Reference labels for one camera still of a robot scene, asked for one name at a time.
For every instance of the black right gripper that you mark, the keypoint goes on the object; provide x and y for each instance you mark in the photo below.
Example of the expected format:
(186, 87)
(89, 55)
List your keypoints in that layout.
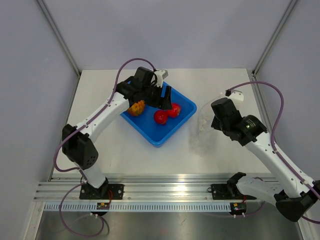
(215, 124)

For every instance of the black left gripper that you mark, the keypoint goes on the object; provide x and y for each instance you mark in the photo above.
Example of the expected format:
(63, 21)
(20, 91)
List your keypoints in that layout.
(157, 103)

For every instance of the dark red toy pomegranate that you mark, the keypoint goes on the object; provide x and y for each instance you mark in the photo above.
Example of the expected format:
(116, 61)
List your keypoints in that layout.
(160, 117)

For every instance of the orange toy pineapple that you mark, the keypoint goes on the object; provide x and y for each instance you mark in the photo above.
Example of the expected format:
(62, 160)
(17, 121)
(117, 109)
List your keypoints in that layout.
(137, 108)

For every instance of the clear zip top bag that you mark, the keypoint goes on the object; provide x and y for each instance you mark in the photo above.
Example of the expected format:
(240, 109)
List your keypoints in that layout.
(202, 137)

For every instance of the red toy apple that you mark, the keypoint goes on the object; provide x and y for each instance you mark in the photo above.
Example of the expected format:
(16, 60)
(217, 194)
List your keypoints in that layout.
(175, 111)

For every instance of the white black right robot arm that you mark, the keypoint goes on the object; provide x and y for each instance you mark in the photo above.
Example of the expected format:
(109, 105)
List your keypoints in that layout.
(294, 194)

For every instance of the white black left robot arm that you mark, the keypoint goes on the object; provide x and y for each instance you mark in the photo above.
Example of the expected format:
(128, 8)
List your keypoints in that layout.
(78, 141)

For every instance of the blue plastic tray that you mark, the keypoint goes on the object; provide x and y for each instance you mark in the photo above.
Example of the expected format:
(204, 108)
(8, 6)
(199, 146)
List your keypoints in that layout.
(157, 134)

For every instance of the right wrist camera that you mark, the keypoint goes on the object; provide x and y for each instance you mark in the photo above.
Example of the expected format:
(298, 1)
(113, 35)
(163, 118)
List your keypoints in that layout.
(236, 96)

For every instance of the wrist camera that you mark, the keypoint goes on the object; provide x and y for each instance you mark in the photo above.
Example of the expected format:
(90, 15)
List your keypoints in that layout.
(236, 96)
(161, 74)

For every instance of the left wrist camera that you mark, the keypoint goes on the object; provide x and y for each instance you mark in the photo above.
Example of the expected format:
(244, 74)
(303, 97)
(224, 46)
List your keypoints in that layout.
(161, 74)

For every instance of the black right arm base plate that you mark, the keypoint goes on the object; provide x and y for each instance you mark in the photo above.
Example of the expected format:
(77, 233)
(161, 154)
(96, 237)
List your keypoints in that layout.
(219, 191)

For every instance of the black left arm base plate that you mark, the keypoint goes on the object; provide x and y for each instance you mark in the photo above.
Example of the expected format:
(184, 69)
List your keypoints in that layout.
(113, 191)

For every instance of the right aluminium frame post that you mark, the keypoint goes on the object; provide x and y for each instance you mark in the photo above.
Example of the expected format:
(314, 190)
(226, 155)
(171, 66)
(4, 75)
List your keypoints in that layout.
(275, 35)

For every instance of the aluminium frame post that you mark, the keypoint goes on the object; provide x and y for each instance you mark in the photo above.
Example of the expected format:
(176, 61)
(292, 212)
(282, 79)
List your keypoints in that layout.
(43, 7)
(275, 35)

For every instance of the left aluminium frame post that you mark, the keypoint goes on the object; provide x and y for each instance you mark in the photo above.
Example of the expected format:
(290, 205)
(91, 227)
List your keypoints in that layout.
(43, 7)

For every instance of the aluminium table edge rail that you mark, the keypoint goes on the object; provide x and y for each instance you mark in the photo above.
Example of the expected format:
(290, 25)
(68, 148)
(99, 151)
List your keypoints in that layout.
(139, 187)

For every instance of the white slotted cable duct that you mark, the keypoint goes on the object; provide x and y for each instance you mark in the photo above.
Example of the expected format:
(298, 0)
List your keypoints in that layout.
(146, 207)

